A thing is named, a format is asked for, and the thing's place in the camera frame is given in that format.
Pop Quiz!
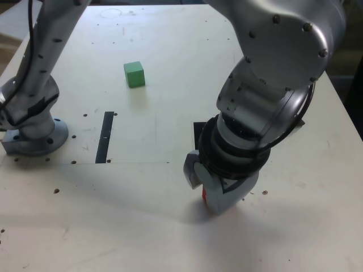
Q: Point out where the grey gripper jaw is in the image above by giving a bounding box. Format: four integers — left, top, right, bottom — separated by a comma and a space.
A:
203, 171, 259, 216
183, 150, 212, 190

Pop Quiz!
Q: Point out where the red cube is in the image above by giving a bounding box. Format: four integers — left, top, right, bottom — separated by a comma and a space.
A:
201, 189, 212, 215

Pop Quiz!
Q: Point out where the green cube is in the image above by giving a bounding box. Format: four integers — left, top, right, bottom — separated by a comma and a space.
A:
123, 61, 146, 89

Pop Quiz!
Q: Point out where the black tape square outline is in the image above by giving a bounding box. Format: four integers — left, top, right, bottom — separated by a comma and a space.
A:
193, 120, 306, 151

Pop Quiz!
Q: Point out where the black tape strip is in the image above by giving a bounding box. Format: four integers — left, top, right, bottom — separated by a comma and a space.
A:
95, 111, 115, 164

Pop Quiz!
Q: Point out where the white side table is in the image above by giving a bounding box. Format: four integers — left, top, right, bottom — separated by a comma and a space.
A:
0, 4, 32, 39

